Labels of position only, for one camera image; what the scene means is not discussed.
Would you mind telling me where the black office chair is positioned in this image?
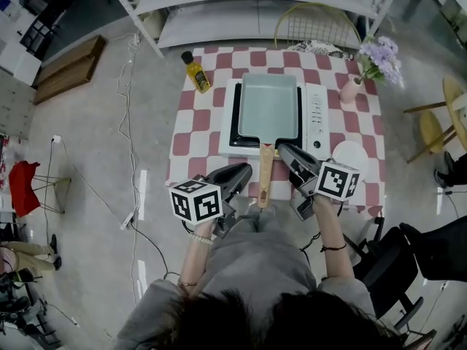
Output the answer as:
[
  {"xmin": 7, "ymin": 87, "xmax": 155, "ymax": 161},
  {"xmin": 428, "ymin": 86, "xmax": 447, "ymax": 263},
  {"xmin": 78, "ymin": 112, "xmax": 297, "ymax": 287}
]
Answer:
[{"xmin": 341, "ymin": 214, "xmax": 467, "ymax": 332}]

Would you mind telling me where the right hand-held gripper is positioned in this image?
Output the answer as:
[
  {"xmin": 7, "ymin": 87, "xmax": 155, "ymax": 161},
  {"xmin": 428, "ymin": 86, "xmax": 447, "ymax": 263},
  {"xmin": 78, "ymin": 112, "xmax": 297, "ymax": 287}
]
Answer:
[{"xmin": 278, "ymin": 143, "xmax": 363, "ymax": 222}]

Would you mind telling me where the person's left forearm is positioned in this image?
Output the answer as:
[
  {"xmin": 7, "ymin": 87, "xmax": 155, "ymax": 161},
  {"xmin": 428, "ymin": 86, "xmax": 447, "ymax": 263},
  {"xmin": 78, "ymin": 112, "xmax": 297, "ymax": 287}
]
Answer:
[{"xmin": 177, "ymin": 219, "xmax": 217, "ymax": 299}]

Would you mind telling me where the white induction cooktop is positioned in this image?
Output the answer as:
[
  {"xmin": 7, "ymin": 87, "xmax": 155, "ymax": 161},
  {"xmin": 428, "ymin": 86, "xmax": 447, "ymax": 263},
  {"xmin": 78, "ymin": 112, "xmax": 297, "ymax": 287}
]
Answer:
[{"xmin": 218, "ymin": 77, "xmax": 330, "ymax": 160}]

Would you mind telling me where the person's right forearm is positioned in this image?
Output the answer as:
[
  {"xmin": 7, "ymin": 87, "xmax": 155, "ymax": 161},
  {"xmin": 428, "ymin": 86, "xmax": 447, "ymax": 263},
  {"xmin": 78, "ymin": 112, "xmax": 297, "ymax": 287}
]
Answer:
[{"xmin": 312, "ymin": 194, "xmax": 355, "ymax": 281}]

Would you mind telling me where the white bin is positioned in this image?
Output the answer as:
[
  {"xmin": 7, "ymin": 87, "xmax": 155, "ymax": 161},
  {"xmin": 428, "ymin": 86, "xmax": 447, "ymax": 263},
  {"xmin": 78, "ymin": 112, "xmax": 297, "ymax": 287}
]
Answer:
[{"xmin": 131, "ymin": 0, "xmax": 166, "ymax": 40}]

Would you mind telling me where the rectangular pale green frying pan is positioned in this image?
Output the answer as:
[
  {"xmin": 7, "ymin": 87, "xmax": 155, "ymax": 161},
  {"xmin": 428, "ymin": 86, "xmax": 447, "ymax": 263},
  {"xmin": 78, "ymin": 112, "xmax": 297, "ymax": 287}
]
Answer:
[{"xmin": 236, "ymin": 72, "xmax": 298, "ymax": 210}]

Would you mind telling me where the yellow oil bottle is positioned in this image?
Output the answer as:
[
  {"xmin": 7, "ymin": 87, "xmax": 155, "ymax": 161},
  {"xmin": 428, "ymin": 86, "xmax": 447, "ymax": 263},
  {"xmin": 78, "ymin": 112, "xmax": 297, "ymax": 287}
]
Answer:
[{"xmin": 180, "ymin": 50, "xmax": 212, "ymax": 95}]

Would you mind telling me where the gold wire chair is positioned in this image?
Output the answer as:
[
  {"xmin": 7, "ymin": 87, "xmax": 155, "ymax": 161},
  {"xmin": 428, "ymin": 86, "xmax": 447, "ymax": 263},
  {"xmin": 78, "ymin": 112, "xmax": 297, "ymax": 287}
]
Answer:
[{"xmin": 274, "ymin": 2, "xmax": 363, "ymax": 56}]

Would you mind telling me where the white metal shelf rack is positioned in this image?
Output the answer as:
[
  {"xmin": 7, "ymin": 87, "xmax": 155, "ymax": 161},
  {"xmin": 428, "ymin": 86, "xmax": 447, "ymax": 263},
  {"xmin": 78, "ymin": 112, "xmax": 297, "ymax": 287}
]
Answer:
[{"xmin": 101, "ymin": 0, "xmax": 406, "ymax": 59}]

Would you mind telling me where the wooden step platform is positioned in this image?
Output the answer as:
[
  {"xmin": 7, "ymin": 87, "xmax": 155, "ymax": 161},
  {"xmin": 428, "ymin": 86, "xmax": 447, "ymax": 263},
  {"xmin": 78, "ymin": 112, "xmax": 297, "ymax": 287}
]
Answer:
[{"xmin": 33, "ymin": 34, "xmax": 108, "ymax": 106}]

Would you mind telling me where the black cord bracelet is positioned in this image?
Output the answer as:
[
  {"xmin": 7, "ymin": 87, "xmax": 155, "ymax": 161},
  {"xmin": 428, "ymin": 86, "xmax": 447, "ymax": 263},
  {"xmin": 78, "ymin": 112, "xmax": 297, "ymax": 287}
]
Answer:
[{"xmin": 320, "ymin": 242, "xmax": 348, "ymax": 254}]

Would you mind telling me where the red chair with wire legs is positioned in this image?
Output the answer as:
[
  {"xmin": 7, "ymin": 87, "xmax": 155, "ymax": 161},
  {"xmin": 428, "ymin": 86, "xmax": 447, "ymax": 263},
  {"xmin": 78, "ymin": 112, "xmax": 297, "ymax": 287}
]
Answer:
[{"xmin": 7, "ymin": 160, "xmax": 73, "ymax": 219}]

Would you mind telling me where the pearl bracelet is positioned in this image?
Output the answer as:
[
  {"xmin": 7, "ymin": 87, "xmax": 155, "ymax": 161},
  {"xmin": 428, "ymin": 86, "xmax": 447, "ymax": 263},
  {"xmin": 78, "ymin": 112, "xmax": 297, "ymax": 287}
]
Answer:
[{"xmin": 189, "ymin": 232, "xmax": 215, "ymax": 247}]

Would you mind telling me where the round wooden side table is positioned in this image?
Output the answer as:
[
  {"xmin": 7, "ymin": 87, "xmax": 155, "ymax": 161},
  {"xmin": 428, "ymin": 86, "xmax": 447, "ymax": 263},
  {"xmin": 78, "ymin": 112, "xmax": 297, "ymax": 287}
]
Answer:
[{"xmin": 402, "ymin": 75, "xmax": 467, "ymax": 165}]

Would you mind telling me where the purple flower bouquet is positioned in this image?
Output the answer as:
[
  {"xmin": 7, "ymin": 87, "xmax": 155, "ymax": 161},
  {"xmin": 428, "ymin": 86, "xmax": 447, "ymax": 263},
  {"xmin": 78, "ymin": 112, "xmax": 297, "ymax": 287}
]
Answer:
[{"xmin": 358, "ymin": 35, "xmax": 405, "ymax": 88}]

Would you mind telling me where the black floor cable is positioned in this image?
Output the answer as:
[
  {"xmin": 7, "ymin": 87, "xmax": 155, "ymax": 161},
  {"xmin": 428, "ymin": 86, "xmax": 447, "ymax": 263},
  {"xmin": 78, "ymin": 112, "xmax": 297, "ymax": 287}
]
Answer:
[{"xmin": 42, "ymin": 139, "xmax": 173, "ymax": 281}]

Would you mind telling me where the white floor cable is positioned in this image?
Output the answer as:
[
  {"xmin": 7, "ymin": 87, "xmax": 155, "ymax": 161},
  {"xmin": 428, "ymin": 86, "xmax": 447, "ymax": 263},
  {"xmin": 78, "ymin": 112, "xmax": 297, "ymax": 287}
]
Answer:
[{"xmin": 115, "ymin": 32, "xmax": 142, "ymax": 306}]

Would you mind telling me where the pink vase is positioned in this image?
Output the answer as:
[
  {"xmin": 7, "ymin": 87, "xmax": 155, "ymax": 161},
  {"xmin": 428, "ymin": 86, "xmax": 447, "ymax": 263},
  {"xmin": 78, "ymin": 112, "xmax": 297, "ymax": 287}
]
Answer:
[{"xmin": 339, "ymin": 76, "xmax": 364, "ymax": 105}]

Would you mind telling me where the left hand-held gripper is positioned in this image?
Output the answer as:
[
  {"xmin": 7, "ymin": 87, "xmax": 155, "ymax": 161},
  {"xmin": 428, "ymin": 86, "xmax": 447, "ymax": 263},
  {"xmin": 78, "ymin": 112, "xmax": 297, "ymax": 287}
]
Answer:
[{"xmin": 168, "ymin": 162, "xmax": 254, "ymax": 241}]

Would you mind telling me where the black cube shelf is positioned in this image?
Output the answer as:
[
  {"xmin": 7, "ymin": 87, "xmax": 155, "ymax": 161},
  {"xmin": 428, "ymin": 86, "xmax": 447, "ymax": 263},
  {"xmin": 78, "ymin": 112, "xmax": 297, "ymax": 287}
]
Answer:
[{"xmin": 19, "ymin": 12, "xmax": 62, "ymax": 57}]

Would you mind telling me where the person's grey sweatshirt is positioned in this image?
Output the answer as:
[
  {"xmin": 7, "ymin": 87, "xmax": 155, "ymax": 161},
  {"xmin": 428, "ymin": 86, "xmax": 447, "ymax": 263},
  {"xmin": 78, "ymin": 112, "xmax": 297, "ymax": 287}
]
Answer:
[{"xmin": 115, "ymin": 204, "xmax": 377, "ymax": 350}]

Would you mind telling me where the black and white patterned cushion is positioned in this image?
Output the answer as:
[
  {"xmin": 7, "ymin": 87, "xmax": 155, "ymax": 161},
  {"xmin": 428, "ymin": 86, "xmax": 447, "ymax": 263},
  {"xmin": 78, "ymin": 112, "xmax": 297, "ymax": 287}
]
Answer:
[{"xmin": 287, "ymin": 39, "xmax": 354, "ymax": 61}]

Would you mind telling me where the pink checkered tablecloth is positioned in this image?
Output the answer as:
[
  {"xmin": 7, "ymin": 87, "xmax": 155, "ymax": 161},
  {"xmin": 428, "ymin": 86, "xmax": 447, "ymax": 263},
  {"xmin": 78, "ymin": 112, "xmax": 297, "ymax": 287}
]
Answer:
[{"xmin": 165, "ymin": 45, "xmax": 387, "ymax": 215}]

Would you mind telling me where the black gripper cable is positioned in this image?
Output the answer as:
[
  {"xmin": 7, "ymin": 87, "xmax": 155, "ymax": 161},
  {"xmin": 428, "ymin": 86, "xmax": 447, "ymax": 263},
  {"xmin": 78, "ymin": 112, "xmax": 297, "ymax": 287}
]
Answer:
[{"xmin": 298, "ymin": 230, "xmax": 323, "ymax": 255}]

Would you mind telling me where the white round plate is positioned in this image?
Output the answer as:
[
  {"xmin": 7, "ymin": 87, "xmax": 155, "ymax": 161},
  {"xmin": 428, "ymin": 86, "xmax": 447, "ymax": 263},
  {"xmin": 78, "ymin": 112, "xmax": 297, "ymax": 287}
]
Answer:
[{"xmin": 331, "ymin": 140, "xmax": 370, "ymax": 177}]

